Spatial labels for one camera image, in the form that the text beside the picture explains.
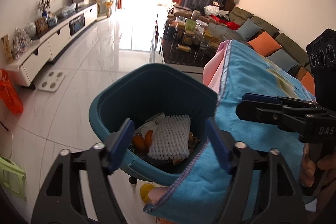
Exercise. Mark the orange cushion far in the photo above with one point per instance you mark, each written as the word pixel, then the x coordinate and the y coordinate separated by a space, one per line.
pixel 264 44

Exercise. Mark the blue floral tablecloth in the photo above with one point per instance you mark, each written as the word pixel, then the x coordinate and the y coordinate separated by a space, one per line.
pixel 236 69

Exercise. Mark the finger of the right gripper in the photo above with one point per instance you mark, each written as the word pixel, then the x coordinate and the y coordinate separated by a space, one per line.
pixel 269 113
pixel 268 102

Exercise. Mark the dark glass coffee table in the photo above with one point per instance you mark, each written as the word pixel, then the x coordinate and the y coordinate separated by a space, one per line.
pixel 181 48

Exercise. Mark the grey blue cushion far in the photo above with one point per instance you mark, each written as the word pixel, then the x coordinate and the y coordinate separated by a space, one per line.
pixel 248 29

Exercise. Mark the white tv cabinet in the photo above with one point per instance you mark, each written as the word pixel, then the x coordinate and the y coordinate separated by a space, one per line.
pixel 49 45

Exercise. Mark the orange peel piece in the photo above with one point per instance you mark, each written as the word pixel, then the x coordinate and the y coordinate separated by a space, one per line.
pixel 148 138
pixel 138 143

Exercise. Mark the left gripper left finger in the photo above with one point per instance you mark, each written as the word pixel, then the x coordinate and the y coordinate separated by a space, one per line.
pixel 60 199

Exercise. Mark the orange cushion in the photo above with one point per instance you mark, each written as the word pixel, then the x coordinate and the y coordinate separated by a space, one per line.
pixel 308 82
pixel 264 44

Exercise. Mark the green plastic stool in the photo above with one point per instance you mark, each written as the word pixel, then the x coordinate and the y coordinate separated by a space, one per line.
pixel 12 178

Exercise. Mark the person right hand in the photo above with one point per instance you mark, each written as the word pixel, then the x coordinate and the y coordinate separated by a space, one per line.
pixel 308 168

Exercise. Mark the grey blue cushion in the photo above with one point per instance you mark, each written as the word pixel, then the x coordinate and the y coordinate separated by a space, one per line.
pixel 248 29
pixel 282 60

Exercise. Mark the grey blue cushion near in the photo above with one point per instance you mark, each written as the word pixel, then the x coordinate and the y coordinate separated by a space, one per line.
pixel 282 60

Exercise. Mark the white bathroom scale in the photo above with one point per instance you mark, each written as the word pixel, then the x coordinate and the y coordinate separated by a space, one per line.
pixel 52 80

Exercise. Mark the orange plastic bag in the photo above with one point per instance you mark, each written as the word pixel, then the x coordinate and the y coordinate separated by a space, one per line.
pixel 9 95

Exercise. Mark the orange cushion near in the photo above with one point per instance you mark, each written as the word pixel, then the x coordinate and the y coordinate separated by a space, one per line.
pixel 308 82

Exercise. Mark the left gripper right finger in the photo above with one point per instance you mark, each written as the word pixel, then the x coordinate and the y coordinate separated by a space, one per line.
pixel 262 188

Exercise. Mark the gold snack bag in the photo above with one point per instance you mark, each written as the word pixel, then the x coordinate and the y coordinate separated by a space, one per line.
pixel 192 145

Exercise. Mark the teal trash bin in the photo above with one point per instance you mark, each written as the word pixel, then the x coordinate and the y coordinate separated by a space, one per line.
pixel 143 93

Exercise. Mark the green sectional sofa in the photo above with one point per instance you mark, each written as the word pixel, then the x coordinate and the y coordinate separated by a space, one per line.
pixel 226 30

